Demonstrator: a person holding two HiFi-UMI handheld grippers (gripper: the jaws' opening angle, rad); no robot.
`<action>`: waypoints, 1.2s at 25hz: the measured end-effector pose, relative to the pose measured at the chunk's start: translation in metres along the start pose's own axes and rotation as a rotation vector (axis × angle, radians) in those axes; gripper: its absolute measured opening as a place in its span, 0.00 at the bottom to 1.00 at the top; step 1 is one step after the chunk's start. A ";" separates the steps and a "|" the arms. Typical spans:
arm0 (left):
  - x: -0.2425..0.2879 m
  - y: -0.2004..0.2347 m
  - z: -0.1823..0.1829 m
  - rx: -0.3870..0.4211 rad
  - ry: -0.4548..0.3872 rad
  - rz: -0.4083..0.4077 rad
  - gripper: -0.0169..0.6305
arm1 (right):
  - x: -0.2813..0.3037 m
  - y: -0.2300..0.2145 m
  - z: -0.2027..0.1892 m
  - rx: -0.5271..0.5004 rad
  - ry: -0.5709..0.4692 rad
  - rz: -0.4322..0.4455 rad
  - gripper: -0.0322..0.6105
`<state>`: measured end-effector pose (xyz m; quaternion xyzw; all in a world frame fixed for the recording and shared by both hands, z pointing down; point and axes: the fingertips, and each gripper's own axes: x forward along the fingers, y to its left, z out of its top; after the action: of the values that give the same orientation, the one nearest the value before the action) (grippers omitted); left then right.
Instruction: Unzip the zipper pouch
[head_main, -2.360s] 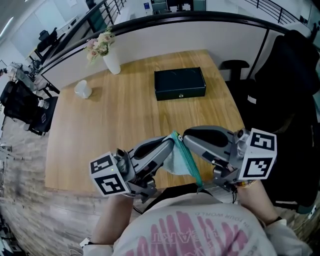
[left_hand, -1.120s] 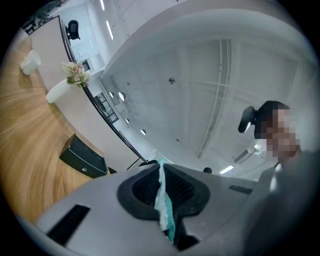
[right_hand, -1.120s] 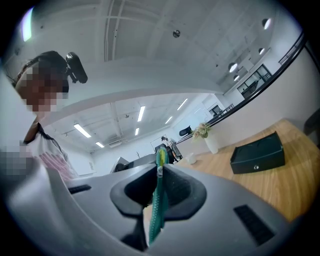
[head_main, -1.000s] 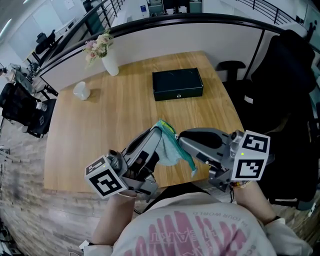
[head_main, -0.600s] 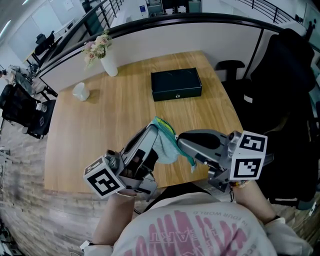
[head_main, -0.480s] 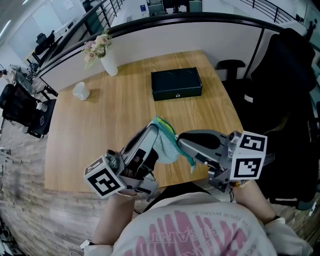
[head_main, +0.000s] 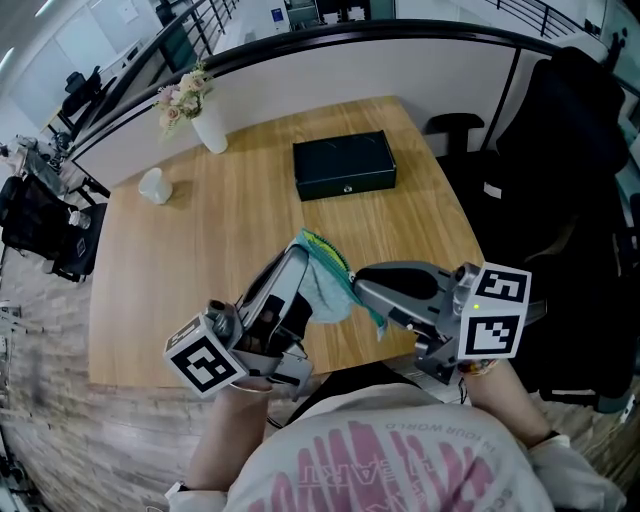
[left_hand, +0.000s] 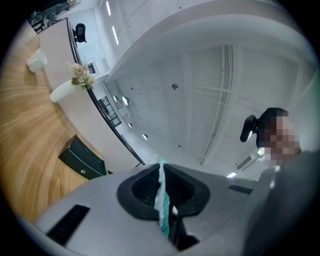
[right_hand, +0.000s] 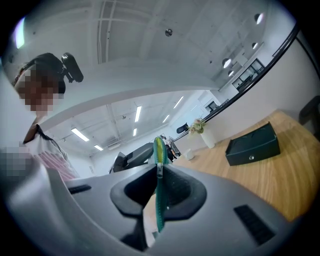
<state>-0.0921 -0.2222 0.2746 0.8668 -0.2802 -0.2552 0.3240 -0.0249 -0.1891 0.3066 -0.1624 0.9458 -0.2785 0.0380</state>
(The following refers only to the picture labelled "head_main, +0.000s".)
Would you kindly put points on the blue wall sign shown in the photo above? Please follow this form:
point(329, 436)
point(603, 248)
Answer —
point(277, 16)

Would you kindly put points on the white partition with black rim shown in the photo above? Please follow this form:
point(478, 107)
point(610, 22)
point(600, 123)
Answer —
point(325, 75)

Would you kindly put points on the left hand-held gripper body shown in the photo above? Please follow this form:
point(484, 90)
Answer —
point(205, 360)

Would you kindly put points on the white cup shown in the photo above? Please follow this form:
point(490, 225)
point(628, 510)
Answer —
point(156, 186)

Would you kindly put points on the small black office chair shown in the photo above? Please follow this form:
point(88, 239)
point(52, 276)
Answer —
point(80, 95)

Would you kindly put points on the black railing with glass panel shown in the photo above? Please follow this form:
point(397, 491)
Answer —
point(177, 45)

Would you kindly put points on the black rectangular box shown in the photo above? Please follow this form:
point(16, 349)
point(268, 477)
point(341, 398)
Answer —
point(342, 160)

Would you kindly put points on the row of ceiling light strips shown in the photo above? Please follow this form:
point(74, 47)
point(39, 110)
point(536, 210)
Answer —
point(7, 57)

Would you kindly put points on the light blue cloth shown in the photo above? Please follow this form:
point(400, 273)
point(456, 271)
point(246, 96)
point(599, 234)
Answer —
point(327, 295)

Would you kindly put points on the person's left hand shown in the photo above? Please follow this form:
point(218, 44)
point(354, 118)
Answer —
point(260, 332)

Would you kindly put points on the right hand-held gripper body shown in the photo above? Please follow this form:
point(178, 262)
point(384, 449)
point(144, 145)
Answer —
point(492, 330)

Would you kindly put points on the black high-back office chair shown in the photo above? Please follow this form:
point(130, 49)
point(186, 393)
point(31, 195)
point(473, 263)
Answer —
point(565, 125)

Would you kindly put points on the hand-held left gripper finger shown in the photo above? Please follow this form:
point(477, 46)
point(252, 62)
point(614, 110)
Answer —
point(280, 275)
point(302, 317)

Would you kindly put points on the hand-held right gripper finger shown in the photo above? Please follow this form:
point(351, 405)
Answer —
point(400, 280)
point(390, 304)

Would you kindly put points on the clear water bottle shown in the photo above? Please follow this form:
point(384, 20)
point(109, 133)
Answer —
point(79, 220)

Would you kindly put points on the person's right forearm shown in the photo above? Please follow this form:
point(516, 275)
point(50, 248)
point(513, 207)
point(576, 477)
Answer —
point(505, 405)

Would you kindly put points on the white vase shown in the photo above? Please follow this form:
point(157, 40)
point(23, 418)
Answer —
point(212, 132)

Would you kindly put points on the person's left forearm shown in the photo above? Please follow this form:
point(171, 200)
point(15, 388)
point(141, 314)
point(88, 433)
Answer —
point(225, 440)

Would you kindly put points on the pink flower bouquet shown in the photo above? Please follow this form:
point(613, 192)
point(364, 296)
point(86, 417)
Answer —
point(182, 100)

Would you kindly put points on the black barred railing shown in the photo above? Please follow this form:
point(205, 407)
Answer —
point(540, 15)

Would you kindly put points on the black office chair holding bottle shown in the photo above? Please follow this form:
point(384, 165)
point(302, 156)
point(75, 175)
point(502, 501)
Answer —
point(35, 220)

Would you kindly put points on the black framed glass window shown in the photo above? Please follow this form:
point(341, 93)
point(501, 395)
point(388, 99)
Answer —
point(340, 7)

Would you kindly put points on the white shirt with pink print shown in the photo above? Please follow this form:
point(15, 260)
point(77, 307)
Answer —
point(400, 450)

